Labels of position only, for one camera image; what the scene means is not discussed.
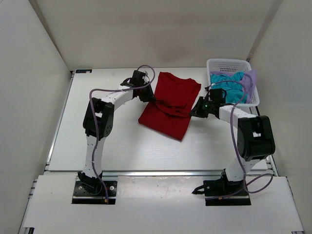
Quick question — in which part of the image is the red t shirt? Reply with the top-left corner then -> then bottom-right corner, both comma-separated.
138,72 -> 201,141

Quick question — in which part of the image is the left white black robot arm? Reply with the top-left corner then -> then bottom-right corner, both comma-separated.
78,69 -> 155,196

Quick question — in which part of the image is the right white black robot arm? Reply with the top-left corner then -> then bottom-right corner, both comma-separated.
190,89 -> 275,195

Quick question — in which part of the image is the teal t shirt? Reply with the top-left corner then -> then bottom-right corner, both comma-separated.
210,72 -> 248,104

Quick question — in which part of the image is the white plastic laundry basket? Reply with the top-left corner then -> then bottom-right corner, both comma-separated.
207,58 -> 260,108

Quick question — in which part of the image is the lavender t shirt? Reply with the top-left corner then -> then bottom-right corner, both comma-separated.
240,70 -> 257,103

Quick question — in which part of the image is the small black table label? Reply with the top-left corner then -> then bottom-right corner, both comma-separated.
75,69 -> 92,74

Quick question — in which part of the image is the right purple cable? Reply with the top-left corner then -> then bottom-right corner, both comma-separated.
206,81 -> 273,200

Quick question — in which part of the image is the purple cable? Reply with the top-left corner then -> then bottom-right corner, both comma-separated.
89,64 -> 156,203
206,81 -> 273,200

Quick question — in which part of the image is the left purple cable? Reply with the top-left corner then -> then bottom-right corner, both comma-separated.
89,64 -> 156,203

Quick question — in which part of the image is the aluminium frame rail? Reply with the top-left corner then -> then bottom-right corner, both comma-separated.
102,170 -> 222,177

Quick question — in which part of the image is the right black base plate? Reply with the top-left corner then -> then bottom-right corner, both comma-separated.
192,175 -> 251,207

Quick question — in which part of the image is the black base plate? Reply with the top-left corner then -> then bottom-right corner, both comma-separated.
72,179 -> 117,205
192,175 -> 251,207

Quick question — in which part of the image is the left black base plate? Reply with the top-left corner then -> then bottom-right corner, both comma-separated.
72,179 -> 117,205

